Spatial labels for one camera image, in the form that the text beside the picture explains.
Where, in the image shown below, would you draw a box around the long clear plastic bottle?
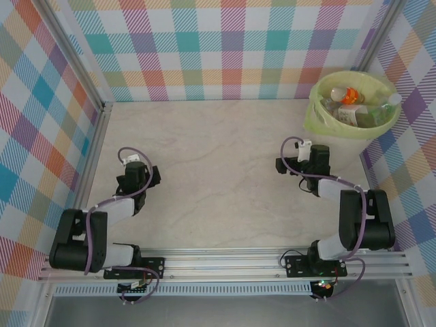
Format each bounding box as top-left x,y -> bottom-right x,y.
320,97 -> 341,117

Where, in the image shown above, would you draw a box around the controller circuit board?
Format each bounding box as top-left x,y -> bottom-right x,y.
311,279 -> 337,294
117,279 -> 151,294

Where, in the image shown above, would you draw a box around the aluminium corner post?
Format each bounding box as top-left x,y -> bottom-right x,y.
42,0 -> 115,115
353,0 -> 408,74

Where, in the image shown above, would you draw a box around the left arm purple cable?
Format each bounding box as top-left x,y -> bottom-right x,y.
83,146 -> 160,306

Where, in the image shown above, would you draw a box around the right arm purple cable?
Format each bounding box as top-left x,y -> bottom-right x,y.
280,136 -> 368,302

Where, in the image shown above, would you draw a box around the orange label brown cap bottle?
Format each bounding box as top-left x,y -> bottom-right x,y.
329,87 -> 364,106

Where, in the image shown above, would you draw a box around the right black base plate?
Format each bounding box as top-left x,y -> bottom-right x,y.
284,254 -> 349,279

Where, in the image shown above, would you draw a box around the right aluminium corner post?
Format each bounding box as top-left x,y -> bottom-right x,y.
353,0 -> 408,74

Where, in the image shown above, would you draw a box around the grey metal shelf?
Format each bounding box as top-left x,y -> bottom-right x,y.
44,295 -> 409,327

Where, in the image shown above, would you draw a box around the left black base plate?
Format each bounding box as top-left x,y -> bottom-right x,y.
103,257 -> 167,281

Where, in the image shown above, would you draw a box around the left aluminium corner post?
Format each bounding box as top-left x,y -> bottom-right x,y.
42,0 -> 115,115

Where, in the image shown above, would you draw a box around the right controller circuit board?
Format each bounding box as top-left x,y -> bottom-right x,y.
311,279 -> 337,294

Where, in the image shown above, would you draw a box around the white plastic bin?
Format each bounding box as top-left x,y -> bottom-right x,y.
304,70 -> 403,171

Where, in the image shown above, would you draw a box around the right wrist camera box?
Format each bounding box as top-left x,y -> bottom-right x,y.
295,138 -> 313,163

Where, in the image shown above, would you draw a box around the left controller circuit board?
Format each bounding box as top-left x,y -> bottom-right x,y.
117,279 -> 151,294

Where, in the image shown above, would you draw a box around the left aluminium side rail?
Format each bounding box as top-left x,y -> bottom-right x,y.
57,101 -> 115,256

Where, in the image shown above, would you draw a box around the white slotted cable duct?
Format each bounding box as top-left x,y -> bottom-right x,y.
53,284 -> 313,297

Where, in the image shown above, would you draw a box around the light green plastic bin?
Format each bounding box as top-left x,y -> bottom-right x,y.
304,70 -> 403,141

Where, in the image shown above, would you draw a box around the aluminium mounting rail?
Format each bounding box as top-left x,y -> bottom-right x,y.
39,245 -> 414,283

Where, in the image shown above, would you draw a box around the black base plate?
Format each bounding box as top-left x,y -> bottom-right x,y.
284,254 -> 349,279
103,257 -> 167,281

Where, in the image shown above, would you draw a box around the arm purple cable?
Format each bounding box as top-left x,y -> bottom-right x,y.
83,146 -> 160,306
280,136 -> 368,302

